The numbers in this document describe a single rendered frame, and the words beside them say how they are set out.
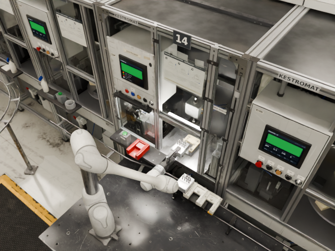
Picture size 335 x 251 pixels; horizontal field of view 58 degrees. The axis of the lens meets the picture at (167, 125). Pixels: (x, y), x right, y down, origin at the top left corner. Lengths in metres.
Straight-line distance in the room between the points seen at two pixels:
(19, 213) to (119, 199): 1.34
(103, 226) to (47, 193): 1.49
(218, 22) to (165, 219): 1.50
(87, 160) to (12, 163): 2.37
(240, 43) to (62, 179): 2.62
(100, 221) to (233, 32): 1.51
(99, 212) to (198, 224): 0.76
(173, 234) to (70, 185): 1.60
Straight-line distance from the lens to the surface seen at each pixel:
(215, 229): 2.46
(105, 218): 2.23
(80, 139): 1.90
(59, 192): 3.60
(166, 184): 2.06
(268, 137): 1.77
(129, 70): 2.16
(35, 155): 4.04
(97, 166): 1.81
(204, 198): 2.34
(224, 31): 1.87
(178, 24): 1.93
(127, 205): 2.54
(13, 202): 3.70
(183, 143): 2.39
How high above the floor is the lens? 2.86
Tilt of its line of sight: 45 degrees down
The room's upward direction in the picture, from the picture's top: straight up
